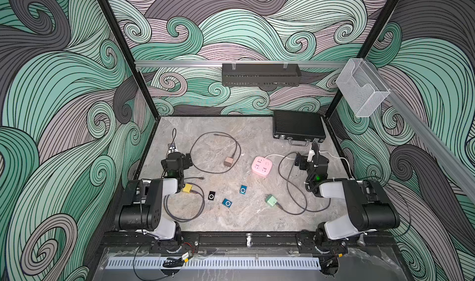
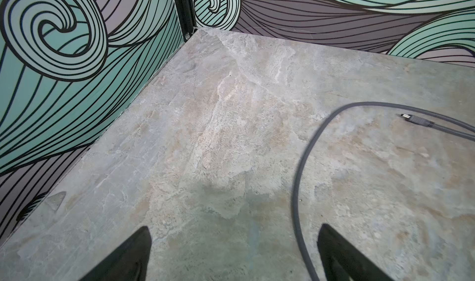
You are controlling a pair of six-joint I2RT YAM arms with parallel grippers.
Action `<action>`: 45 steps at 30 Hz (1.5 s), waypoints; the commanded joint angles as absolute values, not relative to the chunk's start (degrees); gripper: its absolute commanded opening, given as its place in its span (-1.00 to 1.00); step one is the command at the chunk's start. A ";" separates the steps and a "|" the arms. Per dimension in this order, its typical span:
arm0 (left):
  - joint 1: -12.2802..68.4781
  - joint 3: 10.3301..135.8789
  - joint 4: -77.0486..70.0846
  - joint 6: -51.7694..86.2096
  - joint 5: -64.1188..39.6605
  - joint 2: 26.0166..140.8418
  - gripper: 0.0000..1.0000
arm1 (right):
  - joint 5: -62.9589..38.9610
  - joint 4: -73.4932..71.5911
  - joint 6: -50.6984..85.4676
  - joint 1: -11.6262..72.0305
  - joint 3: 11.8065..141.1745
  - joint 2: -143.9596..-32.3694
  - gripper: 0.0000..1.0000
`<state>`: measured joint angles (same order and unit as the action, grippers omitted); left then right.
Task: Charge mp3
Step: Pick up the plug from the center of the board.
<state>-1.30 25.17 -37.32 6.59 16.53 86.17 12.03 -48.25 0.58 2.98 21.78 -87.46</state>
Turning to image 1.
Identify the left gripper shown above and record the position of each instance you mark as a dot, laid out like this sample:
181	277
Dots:
174	157

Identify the black mp3 player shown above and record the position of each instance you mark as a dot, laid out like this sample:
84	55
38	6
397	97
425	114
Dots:
211	196

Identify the green charger adapter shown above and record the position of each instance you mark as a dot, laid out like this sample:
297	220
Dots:
270	200

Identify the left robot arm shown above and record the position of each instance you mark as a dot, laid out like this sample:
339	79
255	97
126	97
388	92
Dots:
141	206

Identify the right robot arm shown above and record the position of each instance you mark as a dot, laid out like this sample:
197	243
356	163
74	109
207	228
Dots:
368	208

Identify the yellow charger adapter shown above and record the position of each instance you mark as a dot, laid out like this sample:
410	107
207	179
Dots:
187	188

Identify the black hard case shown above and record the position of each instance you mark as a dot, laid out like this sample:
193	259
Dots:
298	126

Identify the pink charger adapter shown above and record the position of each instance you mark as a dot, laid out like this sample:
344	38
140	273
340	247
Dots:
229	162

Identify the pink power strip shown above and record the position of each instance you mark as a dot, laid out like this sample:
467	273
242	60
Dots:
261	166

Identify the blue mp3 player near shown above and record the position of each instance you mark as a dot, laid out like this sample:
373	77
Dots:
227	203

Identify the blue mp3 player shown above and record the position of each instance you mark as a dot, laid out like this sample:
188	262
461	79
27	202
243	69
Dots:
227	203
243	189

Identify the blue mp3 player far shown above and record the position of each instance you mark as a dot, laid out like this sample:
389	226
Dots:
243	189

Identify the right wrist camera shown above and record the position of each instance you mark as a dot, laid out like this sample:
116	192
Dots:
313	154

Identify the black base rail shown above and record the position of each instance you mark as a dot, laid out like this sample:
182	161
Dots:
305	239

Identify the clear acrylic wall holder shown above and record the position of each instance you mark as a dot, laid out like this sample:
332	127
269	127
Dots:
362	86

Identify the aluminium rail back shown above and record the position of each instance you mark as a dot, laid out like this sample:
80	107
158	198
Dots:
217	63

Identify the aluminium rail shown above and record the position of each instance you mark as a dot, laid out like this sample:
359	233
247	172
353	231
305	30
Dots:
423	109
217	63

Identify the black wall shelf tray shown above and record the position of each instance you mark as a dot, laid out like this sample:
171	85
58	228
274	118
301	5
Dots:
260	75

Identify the aluminium rail right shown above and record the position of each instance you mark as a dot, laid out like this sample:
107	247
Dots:
423	109

